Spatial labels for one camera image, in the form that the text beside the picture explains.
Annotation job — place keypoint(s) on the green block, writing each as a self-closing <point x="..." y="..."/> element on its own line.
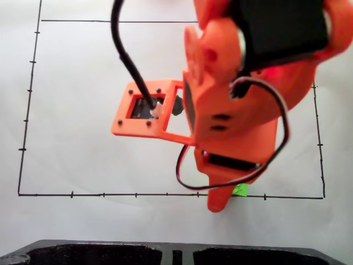
<point x="240" y="190"/>

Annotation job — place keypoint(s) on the black dot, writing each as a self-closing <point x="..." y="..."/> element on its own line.
<point x="177" y="106"/>

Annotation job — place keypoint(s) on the black plastic holder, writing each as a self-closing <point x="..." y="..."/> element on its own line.
<point x="176" y="252"/>

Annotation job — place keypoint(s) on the white paper sheet drawn frame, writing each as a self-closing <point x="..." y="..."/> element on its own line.
<point x="82" y="165"/>

